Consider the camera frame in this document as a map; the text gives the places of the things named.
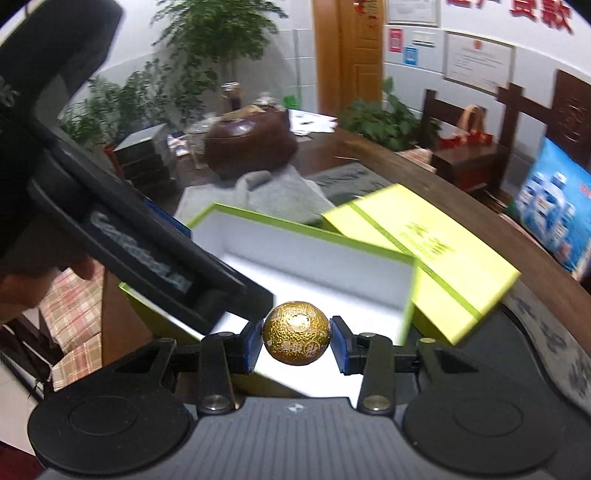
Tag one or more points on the grey calligraphy desk mat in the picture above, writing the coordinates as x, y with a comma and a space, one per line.
564, 359

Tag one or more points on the small green plant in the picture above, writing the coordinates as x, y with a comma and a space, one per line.
389, 122

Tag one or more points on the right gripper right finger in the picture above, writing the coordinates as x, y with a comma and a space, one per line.
379, 361

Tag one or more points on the gold foil ball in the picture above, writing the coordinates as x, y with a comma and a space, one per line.
296, 333

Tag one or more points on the brown round cushion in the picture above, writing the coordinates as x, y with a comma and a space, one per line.
258, 142

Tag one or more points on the black stacked boxes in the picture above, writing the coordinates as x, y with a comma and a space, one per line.
146, 160

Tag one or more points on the wooden door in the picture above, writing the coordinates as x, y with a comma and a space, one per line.
349, 48

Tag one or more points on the yellow shoe box lid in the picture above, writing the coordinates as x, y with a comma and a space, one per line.
460, 280

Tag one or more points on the wooden chair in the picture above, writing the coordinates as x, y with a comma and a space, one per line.
474, 159

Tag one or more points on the grey towel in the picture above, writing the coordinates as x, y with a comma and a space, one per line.
282, 194

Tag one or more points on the green open shoe box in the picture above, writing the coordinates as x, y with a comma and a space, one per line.
370, 287

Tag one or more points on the plaid seat cushion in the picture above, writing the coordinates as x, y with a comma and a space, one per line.
72, 310

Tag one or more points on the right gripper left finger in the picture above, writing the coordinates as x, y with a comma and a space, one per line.
214, 360

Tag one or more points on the large potted plant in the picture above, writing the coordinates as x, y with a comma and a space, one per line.
204, 39

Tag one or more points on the blue detergent poster bag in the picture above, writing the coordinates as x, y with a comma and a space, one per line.
553, 206

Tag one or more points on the person's left hand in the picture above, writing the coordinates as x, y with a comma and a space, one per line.
20, 292

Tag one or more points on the framed certificate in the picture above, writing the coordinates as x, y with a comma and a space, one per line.
478, 63

